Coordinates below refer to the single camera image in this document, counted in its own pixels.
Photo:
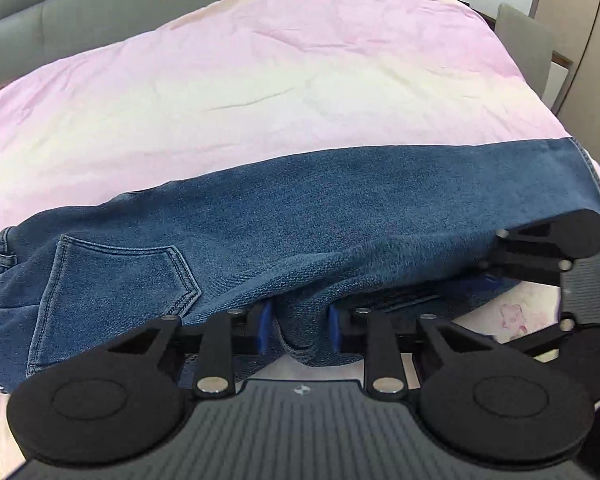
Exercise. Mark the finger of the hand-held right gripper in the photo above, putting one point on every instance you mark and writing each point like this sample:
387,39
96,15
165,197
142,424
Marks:
520,260
550,335

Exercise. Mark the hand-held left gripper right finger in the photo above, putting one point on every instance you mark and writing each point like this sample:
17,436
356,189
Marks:
335,330

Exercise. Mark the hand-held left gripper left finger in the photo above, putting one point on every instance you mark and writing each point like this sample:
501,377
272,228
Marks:
263,330

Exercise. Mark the blue denim pants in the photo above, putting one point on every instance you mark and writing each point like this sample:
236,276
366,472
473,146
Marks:
280,220

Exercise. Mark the grey padded chair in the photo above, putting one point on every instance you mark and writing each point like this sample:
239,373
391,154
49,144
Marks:
525,45

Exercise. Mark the beige wooden wardrobe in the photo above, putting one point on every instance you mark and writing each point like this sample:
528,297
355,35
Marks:
590,35

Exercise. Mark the pink bed sheet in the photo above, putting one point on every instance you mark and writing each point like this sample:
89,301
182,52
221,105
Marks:
280,85

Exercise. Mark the grey padded headboard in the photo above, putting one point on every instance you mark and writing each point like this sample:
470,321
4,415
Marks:
80,10

